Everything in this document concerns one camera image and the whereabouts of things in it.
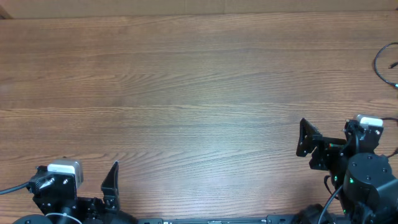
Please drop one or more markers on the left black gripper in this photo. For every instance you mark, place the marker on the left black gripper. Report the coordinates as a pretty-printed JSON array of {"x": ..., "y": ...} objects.
[{"x": 108, "y": 174}]

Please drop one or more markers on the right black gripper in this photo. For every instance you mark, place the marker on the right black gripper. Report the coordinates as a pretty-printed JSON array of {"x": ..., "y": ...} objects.
[{"x": 310, "y": 138}]

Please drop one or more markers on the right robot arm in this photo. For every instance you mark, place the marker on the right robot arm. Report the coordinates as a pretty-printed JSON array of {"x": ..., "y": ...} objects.
[{"x": 364, "y": 189}]

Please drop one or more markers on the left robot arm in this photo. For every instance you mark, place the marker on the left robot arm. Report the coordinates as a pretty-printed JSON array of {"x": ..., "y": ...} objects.
[{"x": 121, "y": 218}]

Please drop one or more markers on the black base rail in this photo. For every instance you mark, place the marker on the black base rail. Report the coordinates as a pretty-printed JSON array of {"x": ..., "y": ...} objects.
[{"x": 270, "y": 219}]

